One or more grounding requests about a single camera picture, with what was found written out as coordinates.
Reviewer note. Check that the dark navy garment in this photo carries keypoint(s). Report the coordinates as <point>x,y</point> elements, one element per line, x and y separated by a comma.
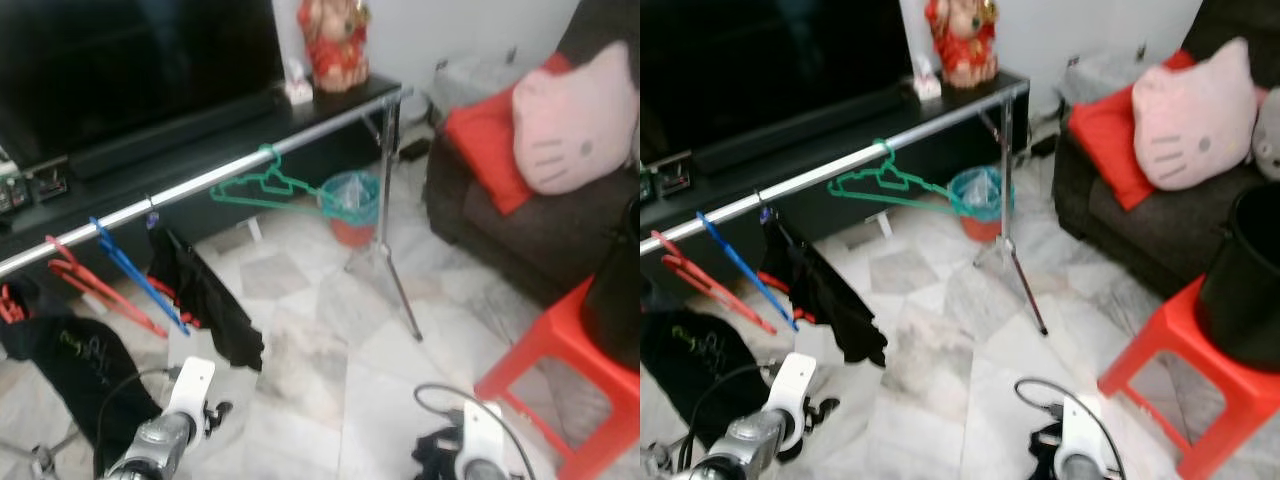
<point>437,455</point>
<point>1045,455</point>

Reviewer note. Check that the green plastic hanger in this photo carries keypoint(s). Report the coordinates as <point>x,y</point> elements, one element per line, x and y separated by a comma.
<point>890,180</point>
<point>270,185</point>

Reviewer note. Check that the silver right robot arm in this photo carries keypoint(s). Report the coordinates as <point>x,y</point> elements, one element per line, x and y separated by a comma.
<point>1080,470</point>
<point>485,470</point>

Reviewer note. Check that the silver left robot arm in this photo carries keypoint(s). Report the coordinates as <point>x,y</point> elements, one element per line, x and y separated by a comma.
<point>745,445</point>
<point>160,445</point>

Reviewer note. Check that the blue plastic hanger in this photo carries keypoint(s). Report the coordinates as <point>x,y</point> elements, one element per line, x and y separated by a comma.
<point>140,278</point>
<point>750,272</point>

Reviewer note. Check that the red plastic hanger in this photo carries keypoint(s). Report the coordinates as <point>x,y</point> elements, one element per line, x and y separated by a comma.
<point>710,285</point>
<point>12,305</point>
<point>100,290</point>

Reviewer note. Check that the plain black garment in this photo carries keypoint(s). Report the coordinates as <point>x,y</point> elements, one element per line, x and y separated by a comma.
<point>835,300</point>
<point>215,305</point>

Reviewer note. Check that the black garment with green print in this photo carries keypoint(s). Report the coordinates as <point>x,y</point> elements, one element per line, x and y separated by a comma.
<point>70,380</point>
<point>700,370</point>

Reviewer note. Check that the silver metal clothes rack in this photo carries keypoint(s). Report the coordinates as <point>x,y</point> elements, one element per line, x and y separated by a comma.
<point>200,185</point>
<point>830,170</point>

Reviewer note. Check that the black plastic bucket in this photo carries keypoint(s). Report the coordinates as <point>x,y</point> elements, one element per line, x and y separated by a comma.
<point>1245,280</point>
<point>615,290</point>

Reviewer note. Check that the red bin with teal bag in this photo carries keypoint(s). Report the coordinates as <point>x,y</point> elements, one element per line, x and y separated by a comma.
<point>352,200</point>
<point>982,195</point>

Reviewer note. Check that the red plastic stool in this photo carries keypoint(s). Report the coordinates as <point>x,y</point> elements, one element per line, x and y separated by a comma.
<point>1180,350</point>
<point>560,350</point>

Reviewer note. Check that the black television console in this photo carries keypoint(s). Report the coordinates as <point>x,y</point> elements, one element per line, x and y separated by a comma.
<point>930,140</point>
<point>300,150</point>

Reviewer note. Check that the black soundbar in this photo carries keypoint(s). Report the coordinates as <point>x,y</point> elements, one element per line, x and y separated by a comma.
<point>180,135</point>
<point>810,130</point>

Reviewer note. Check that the dark grey fabric sofa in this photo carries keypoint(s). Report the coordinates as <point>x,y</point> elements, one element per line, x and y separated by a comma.
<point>500,240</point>
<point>1130,235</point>

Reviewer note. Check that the white tissue box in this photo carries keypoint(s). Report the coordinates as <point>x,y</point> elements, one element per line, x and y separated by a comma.
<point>298,88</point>
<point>927,83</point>

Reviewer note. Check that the black flat television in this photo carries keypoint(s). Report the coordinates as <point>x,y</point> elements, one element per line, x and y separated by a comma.
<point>130,60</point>
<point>770,55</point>

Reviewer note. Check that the red square cushion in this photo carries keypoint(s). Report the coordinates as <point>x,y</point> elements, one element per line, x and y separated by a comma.
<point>1100,135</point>
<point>480,140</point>

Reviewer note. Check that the pink cat face cushion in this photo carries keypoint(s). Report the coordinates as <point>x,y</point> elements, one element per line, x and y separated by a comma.
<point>1195,115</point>
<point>575,120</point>

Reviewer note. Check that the red robed figurine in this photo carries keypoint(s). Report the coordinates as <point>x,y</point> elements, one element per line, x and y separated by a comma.
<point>335,45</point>
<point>962,42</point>

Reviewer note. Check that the lace covered side table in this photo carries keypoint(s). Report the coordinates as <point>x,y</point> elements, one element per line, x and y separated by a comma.
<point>1100,70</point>
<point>475,75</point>

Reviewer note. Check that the grey round owl cushion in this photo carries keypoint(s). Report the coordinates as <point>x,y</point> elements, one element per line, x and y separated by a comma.
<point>1268,125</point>

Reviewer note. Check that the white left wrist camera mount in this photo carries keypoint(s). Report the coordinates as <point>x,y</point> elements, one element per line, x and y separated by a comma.
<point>190,395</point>
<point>795,390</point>

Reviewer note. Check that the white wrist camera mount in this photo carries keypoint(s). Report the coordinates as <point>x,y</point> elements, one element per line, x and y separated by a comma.
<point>190,395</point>
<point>482,430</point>
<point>795,390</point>
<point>1085,430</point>

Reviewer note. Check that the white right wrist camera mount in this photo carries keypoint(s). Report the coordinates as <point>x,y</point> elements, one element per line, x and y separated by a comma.
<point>482,430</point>
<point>1085,430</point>

